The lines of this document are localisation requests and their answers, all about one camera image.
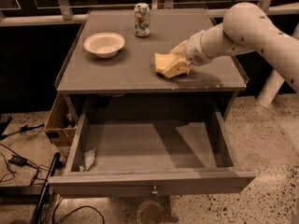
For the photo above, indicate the crumpled white paper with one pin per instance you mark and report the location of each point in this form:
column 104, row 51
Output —
column 88, row 161

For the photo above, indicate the black pole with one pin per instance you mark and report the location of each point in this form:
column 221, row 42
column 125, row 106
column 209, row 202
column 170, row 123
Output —
column 44, row 193

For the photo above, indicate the metal drawer knob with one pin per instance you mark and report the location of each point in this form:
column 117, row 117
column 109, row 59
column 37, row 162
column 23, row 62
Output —
column 154, row 191

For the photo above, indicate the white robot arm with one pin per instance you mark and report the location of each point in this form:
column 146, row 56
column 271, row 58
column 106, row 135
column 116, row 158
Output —
column 244, row 27

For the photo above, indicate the black power adapter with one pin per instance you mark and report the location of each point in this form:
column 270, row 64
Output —
column 20, row 161

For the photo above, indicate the cardboard box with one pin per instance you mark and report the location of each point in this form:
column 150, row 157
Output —
column 56, row 128

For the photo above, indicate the grey counter cabinet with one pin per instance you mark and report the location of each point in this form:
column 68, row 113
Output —
column 132, row 69

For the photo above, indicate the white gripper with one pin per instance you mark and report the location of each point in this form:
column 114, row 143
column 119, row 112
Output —
column 194, row 51

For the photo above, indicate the white bowl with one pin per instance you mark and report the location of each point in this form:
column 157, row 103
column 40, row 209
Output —
column 104, row 45

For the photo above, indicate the open grey top drawer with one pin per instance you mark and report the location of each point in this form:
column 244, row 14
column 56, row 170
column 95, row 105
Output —
column 177, row 156

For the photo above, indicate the yellow sponge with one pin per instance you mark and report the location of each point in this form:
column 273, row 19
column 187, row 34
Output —
column 162, row 61

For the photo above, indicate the black tool on floor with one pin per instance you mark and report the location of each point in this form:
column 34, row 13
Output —
column 22, row 129

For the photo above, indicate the green white soda can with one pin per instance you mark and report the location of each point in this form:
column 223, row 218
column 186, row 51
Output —
column 142, row 19

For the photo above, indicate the metal railing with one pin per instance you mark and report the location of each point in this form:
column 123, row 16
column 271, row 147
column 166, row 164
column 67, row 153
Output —
column 62, row 10

